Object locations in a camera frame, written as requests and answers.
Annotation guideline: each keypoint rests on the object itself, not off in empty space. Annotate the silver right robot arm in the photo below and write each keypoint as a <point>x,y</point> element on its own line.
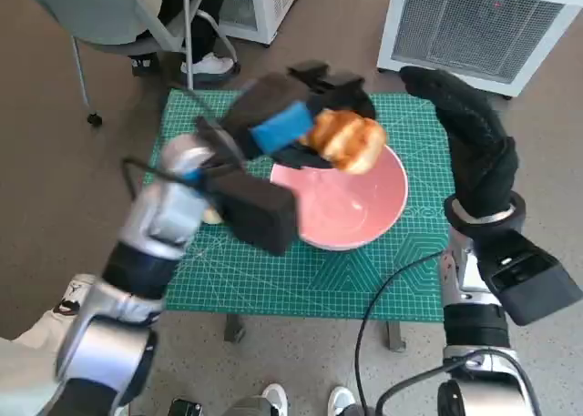
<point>473,325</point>

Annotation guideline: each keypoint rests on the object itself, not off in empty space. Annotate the white shoe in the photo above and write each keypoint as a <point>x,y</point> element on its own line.
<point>274,400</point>
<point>339,402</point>

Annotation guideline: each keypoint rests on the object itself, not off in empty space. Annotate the grey robot waist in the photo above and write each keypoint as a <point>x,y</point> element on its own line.
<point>248,409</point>

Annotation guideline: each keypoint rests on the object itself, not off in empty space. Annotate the braided toy bread loaf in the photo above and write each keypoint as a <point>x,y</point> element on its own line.
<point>350,138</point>

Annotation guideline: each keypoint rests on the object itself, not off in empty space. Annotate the round toy bread bun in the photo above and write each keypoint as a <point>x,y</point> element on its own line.
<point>211,216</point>

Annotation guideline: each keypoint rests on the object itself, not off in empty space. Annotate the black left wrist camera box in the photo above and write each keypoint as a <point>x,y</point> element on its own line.
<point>259,211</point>

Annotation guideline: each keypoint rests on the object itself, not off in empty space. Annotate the person seated on chair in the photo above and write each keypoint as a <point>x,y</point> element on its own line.
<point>205,24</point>

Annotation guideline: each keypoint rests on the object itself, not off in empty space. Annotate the small white grille appliance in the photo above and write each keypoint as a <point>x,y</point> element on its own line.
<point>264,6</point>

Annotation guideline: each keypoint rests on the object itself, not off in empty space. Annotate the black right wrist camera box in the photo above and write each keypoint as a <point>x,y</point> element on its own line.
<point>528,275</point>

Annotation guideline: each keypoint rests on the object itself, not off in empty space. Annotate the metal table leg bracket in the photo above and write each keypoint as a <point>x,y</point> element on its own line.
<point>395,338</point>
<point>235,328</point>

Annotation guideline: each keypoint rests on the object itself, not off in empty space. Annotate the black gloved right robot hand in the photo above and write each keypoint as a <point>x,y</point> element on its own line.
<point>478,152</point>

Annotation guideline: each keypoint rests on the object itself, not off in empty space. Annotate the large white grille appliance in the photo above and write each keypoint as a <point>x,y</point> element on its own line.
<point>478,24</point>

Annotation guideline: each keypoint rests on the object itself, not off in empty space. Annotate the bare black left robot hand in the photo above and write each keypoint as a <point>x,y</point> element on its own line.
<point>273,111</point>

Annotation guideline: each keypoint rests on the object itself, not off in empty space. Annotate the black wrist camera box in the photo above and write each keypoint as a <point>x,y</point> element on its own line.
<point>528,275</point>
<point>259,211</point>

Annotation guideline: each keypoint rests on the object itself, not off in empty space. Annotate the grey office chair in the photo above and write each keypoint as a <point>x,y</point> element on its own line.
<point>91,11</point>

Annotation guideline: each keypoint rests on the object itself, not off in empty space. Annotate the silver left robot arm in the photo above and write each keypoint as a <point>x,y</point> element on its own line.
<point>159,216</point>

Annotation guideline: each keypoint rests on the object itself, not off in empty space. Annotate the pink bowl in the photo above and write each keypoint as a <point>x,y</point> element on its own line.
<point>355,206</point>

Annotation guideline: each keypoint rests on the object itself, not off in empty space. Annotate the green cutting mat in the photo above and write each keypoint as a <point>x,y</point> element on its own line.
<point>273,279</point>

